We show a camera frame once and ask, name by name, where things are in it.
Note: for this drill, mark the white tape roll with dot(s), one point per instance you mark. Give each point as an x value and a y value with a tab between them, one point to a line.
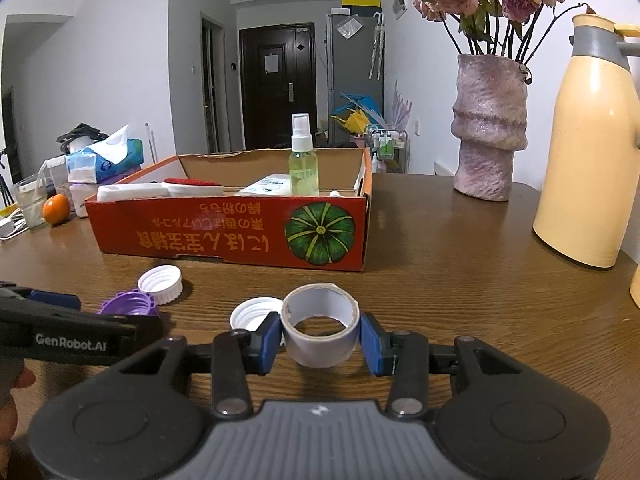
320	345

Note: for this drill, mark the person's left hand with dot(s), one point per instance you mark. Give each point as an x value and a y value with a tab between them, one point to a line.
10	385

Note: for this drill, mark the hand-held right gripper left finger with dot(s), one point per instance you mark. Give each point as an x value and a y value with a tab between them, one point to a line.
270	345

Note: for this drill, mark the hanging clear umbrella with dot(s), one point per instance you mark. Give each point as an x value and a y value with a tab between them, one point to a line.
376	45

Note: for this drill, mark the cream yellow thermos jug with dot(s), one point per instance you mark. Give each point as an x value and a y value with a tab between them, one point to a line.
585	160

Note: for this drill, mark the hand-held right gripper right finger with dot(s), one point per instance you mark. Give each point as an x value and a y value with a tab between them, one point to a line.
371	345

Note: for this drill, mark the white paper on door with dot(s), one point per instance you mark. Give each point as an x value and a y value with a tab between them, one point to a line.
271	62

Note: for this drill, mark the white bottle cap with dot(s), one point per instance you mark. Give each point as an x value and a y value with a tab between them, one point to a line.
250	312
162	285

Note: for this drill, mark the blue tissue pack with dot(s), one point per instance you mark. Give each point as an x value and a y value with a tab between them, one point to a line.
100	160

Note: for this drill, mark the orange fruit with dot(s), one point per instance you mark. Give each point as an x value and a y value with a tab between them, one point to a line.
56	209

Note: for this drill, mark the red topped white brush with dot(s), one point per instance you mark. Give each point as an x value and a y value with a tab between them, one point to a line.
195	187

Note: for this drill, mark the grey refrigerator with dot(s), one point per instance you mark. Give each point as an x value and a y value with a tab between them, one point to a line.
352	70

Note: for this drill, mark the clear plastic bag on refrigerator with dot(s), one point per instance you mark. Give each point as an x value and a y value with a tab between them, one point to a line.
349	27

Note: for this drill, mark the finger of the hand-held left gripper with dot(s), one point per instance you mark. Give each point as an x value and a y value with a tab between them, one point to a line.
55	300

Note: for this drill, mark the purple bottle cap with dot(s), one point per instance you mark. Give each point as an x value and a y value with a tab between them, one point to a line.
127	305

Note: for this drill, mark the purple feather decoration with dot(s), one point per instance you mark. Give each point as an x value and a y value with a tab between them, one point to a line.
401	110

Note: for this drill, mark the orange pumpkin print cardboard box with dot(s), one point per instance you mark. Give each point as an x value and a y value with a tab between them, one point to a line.
200	230

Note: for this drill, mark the green spray bottle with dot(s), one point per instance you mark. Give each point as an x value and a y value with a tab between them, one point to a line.
303	170

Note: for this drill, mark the trolley cart with bottles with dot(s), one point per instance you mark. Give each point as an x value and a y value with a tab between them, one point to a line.
387	145

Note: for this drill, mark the dark brown door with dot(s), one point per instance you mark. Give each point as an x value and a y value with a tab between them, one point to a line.
277	85

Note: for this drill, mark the black bag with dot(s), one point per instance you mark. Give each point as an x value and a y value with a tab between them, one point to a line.
82	135

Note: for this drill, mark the white flat board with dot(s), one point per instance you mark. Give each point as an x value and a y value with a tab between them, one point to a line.
442	168

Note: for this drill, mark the clear glass cup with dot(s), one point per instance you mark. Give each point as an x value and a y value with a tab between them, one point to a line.
31	205

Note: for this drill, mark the blue and yellow item pile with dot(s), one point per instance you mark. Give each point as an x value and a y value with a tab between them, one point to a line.
352	115

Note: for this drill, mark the white flat packet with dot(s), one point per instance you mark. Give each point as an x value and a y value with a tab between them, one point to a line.
265	186

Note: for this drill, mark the white tube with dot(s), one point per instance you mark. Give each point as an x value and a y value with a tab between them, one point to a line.
130	192

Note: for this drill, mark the yellow and black box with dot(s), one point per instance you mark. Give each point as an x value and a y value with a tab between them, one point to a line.
361	4

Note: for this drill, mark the pink textured vase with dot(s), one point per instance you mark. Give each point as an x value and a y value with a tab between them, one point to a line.
487	130

